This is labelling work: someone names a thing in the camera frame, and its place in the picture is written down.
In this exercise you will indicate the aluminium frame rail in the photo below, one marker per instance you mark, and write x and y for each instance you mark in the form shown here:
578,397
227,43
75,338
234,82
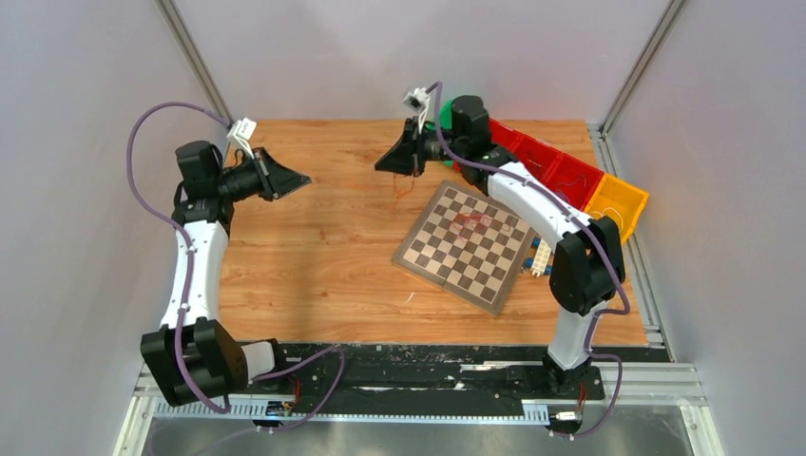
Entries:
661,410

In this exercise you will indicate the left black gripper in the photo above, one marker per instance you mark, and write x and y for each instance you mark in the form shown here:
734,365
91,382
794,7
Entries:
276,180

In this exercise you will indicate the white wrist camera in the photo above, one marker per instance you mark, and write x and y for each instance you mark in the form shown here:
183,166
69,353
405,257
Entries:
419,101
240,134

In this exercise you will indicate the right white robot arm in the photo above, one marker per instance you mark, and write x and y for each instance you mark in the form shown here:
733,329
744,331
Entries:
588,268

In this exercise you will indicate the green plastic bin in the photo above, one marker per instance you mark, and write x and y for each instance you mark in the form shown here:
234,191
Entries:
444,117

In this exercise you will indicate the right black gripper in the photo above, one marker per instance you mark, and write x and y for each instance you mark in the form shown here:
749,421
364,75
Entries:
404,156

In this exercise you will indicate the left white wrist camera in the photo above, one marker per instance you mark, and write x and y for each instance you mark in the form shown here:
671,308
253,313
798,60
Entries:
240,134

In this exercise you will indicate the red bin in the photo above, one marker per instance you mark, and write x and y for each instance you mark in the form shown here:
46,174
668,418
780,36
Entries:
539,158
574,180
504,135

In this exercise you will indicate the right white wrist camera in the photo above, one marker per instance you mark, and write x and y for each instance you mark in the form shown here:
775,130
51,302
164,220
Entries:
419,101

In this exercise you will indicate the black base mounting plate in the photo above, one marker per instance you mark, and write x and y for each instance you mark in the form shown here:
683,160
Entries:
441,380

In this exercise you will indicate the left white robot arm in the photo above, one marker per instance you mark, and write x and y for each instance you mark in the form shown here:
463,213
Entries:
192,357

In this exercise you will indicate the wooden chessboard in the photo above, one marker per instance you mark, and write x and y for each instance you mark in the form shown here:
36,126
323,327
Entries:
468,245

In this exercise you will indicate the white blue toy block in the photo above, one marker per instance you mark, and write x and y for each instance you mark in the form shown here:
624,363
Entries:
540,263

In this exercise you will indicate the yellow plastic bin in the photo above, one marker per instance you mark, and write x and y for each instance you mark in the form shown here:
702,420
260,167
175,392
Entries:
619,200

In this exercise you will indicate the red bin middle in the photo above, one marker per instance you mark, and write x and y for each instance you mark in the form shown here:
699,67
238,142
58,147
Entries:
539,158

